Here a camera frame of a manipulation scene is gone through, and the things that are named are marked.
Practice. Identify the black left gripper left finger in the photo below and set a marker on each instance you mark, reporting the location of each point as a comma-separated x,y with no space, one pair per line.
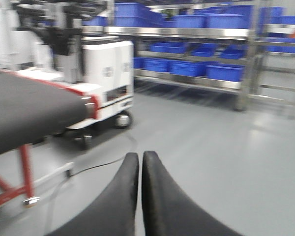
113,212

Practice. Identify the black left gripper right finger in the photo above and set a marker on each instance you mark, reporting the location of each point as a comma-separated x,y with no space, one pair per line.
168,210

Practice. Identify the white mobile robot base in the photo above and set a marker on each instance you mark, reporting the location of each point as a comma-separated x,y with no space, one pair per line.
98,68

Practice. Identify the steel shelf rack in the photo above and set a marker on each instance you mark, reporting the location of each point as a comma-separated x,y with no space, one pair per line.
227,31

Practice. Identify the blue plastic bin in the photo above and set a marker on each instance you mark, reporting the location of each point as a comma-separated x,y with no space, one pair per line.
225,72
157,64
190,68

